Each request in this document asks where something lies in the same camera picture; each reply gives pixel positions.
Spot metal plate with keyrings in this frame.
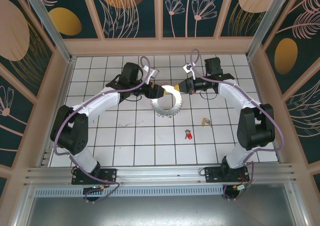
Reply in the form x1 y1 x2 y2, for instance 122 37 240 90
149 85 183 119

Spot grey metal sheet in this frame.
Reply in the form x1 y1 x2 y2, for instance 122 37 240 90
14 195 307 226

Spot aluminium table edge rail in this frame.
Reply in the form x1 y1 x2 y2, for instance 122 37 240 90
247 57 286 164
38 57 77 167

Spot wall panel with flower outlines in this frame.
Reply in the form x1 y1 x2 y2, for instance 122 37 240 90
162 0 228 39

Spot aluminium corner post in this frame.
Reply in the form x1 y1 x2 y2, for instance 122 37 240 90
19 0 76 65
245 0 294 60

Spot wall panel golden oval feathers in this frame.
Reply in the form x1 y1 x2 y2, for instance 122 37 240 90
261 0 320 96

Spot wide aluminium mounting rail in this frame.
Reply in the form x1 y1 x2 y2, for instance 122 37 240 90
23 163 297 187

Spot wall panel with golden oval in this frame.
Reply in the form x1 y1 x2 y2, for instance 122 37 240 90
39 0 101 39

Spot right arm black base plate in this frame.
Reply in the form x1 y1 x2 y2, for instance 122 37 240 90
204 165 250 184

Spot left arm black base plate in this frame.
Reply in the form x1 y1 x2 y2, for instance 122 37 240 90
71 168 118 186

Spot grey slotted cable duct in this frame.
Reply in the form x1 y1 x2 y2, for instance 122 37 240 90
33 186 226 197

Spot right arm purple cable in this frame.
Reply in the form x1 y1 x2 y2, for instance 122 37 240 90
190 48 286 202

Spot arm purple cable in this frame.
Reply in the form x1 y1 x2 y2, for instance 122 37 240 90
190 48 286 202
53 55 154 204

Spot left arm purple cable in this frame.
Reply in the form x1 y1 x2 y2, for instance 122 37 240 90
53 55 154 204

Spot wall panel with feather outlines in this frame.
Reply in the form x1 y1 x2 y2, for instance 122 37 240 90
283 82 320 166

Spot wall panel with large pink circle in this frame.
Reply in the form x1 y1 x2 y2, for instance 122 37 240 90
0 0 56 98

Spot wall panel with single flower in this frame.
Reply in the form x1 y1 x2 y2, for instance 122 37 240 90
0 68 36 169

